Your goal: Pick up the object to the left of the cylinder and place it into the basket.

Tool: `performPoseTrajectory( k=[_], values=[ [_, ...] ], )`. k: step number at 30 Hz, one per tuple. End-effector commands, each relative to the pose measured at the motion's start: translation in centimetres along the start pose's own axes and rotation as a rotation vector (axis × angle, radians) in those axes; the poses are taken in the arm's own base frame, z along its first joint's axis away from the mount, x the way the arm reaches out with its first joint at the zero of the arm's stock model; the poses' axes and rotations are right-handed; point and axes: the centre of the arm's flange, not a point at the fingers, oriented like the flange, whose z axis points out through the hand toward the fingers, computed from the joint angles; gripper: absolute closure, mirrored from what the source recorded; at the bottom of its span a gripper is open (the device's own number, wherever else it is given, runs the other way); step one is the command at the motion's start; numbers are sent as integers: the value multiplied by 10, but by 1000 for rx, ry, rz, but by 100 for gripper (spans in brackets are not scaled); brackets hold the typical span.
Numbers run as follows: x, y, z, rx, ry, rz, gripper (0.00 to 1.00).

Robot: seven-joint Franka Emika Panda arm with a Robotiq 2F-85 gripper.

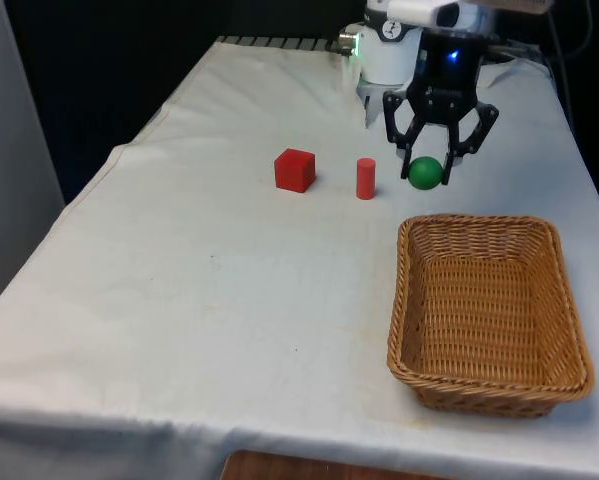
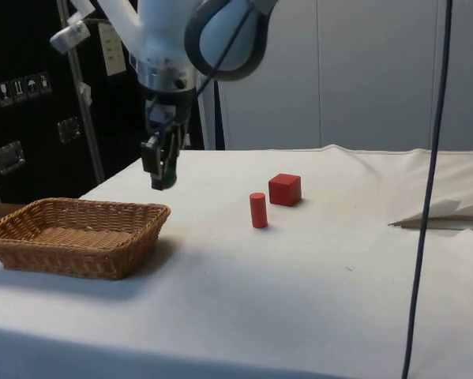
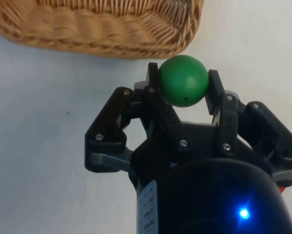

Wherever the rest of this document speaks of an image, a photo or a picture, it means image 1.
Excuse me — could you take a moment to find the black cable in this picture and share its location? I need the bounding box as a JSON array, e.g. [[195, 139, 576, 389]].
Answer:
[[544, 4, 578, 131], [563, 0, 598, 57]]

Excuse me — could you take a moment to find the red cylinder block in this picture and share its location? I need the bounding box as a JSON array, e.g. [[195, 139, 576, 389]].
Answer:
[[355, 157, 377, 201]]

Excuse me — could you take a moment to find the red cube block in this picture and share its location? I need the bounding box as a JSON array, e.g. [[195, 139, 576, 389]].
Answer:
[[273, 148, 316, 195]]

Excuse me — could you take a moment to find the wicker basket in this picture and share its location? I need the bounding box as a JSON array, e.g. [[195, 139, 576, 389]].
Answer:
[[386, 213, 597, 420]]

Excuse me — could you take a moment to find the green ball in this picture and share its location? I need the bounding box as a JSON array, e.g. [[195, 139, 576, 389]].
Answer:
[[407, 156, 445, 192]]

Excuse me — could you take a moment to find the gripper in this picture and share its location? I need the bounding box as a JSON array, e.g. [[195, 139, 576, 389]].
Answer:
[[381, 28, 501, 187]]

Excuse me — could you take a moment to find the pale grey cabinet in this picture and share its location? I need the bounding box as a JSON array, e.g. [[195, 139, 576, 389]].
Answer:
[[0, 0, 66, 321]]

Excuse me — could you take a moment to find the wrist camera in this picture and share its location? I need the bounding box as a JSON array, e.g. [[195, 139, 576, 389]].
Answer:
[[386, 0, 495, 30]]

